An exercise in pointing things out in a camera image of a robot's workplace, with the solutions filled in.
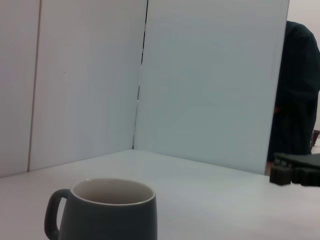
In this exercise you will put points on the grey ceramic cup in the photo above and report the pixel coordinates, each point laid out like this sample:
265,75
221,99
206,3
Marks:
112,220

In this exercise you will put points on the dark brown background object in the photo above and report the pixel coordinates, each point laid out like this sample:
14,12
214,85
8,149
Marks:
316,136

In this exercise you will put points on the person in dark clothing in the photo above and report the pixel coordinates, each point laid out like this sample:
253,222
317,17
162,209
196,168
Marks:
295,100

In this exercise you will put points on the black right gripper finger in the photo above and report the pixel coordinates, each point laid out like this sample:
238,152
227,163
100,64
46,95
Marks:
281,176
306,177

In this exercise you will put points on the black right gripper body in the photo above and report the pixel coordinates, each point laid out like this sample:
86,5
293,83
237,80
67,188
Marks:
302,160

